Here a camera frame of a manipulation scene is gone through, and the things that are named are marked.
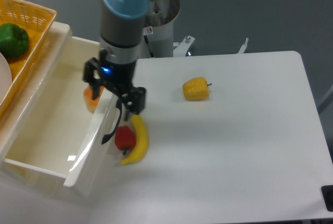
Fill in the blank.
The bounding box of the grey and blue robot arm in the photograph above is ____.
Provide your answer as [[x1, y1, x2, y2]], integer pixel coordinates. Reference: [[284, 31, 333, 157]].
[[83, 0, 180, 115]]

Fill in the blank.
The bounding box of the round orange bread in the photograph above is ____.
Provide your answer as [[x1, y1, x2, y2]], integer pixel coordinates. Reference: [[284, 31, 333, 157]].
[[83, 86, 104, 113]]

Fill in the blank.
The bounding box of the green bell pepper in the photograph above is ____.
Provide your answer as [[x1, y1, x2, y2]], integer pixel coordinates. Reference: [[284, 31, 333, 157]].
[[1, 23, 29, 58]]

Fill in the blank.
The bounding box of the yellow banana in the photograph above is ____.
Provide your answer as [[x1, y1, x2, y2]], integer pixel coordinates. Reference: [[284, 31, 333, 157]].
[[120, 115, 149, 165]]

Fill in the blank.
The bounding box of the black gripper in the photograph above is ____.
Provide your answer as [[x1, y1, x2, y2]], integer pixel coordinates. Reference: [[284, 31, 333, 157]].
[[83, 49, 146, 121]]

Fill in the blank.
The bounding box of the yellow woven basket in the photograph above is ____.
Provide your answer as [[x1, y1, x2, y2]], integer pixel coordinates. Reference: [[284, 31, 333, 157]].
[[1, 0, 57, 116]]

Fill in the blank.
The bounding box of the black drawer handle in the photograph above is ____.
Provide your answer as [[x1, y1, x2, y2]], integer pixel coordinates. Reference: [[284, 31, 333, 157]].
[[101, 99, 122, 145]]

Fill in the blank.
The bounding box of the yellow bell pepper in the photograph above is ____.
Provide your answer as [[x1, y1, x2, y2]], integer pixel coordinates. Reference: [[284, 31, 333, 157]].
[[182, 77, 212, 101]]

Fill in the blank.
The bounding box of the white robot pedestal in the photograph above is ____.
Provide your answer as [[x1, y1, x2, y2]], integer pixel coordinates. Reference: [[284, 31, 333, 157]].
[[139, 0, 249, 59]]

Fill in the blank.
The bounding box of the white open drawer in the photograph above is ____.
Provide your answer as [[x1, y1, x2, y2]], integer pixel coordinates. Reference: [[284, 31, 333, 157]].
[[1, 37, 119, 197]]

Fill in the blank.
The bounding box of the white drawer cabinet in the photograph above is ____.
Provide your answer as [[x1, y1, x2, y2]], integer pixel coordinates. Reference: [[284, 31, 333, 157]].
[[1, 22, 72, 160]]

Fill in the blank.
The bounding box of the black object at table edge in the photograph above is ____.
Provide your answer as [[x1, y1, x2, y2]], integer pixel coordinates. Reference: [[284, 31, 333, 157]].
[[321, 185, 333, 212]]

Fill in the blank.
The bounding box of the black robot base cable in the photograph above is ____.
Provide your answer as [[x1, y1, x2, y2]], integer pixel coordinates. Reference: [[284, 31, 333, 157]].
[[142, 27, 155, 59]]

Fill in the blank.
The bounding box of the red bell pepper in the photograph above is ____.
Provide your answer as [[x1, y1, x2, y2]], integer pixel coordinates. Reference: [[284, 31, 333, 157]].
[[114, 126, 136, 155]]

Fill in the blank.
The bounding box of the white plate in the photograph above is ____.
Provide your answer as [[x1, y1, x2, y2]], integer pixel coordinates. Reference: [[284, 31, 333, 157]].
[[0, 54, 12, 102]]

